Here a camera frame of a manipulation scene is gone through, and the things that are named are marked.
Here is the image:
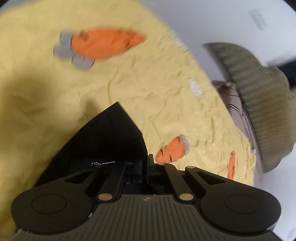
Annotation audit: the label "white wall socket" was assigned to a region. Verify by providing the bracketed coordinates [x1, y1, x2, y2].
[248, 9, 268, 31]

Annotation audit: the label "yellow carrot print quilt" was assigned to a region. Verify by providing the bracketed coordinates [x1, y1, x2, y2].
[1, 1, 256, 240]

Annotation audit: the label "black pants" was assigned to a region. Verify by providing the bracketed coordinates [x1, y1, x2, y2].
[36, 102, 148, 186]

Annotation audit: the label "olive padded headboard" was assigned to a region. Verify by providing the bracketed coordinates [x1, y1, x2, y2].
[205, 42, 295, 173]

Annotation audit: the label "striped brown pillow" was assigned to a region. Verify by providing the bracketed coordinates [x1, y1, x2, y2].
[211, 79, 261, 155]

